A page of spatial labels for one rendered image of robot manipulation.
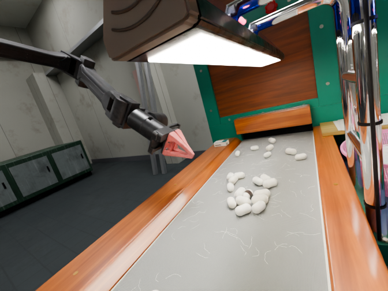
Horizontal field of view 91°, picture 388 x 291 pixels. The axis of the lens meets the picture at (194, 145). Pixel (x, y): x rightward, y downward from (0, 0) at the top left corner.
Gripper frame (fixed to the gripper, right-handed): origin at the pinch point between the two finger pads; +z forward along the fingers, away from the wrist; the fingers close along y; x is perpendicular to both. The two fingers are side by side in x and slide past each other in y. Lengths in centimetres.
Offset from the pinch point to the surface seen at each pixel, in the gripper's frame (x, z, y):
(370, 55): -30.4, 18.6, -4.9
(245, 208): 0.5, 17.2, -4.7
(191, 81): 47, -132, 239
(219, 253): 3.0, 16.9, -15.2
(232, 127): 8, -3, 51
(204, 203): 9.1, 9.0, -1.6
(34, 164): 278, -312, 94
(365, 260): -10.8, 30.1, -14.0
